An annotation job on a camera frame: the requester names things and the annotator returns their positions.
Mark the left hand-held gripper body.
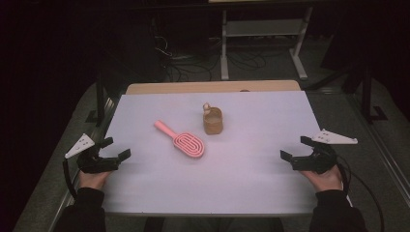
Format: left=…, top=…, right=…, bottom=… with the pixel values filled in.
left=64, top=133, right=120, bottom=175

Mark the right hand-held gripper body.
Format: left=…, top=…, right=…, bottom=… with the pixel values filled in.
left=290, top=129, right=359, bottom=175

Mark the pink hairbrush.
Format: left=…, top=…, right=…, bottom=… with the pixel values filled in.
left=153, top=120, right=206, bottom=160

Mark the tan cup with handle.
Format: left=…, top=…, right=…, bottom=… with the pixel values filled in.
left=202, top=101, right=224, bottom=135

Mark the person's left hand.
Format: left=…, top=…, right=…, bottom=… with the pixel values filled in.
left=78, top=169, right=112, bottom=191

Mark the person's right hand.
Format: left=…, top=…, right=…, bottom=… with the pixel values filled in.
left=299, top=165, right=344, bottom=193

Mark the black metal stand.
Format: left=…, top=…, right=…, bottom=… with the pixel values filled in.
left=360, top=62, right=389, bottom=124
left=85, top=72, right=114, bottom=128

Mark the wooden table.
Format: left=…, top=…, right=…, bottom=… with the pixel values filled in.
left=125, top=79, right=302, bottom=96

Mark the metal floor rail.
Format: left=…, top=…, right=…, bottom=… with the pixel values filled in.
left=347, top=93, right=410, bottom=209
left=47, top=96, right=117, bottom=232

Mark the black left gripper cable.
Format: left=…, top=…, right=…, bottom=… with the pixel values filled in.
left=62, top=159, right=79, bottom=199

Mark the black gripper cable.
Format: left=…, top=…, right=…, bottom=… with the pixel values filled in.
left=62, top=159, right=79, bottom=199
left=337, top=156, right=386, bottom=232

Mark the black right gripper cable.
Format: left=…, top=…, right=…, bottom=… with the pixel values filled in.
left=337, top=156, right=386, bottom=232

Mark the tangle of black floor cables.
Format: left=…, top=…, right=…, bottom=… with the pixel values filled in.
left=149, top=17, right=269, bottom=83

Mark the white metal frame stand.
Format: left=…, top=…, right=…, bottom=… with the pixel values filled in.
left=220, top=5, right=314, bottom=81

